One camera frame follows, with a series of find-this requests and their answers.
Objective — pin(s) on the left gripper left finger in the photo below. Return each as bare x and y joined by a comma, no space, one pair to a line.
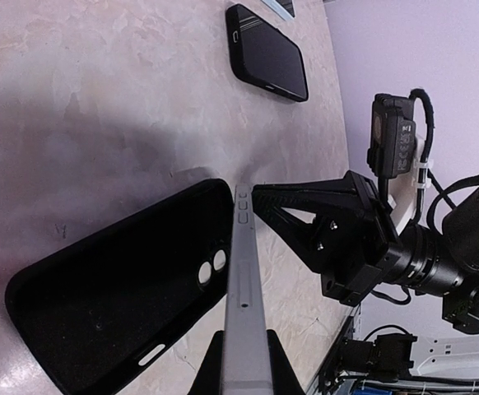
208,377

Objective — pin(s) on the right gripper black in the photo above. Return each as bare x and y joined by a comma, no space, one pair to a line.
338,228

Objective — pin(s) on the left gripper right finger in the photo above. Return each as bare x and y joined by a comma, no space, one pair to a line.
284,380

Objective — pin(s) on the black phone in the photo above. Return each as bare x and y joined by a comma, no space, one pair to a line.
246,366

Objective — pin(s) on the black phone case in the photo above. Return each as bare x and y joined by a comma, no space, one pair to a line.
91,312
260,55

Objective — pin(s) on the light blue phone case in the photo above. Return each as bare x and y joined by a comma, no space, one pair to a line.
283,8

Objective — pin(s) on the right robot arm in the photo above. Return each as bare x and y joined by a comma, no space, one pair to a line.
444,260

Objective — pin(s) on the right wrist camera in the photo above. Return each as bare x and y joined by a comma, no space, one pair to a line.
392,137

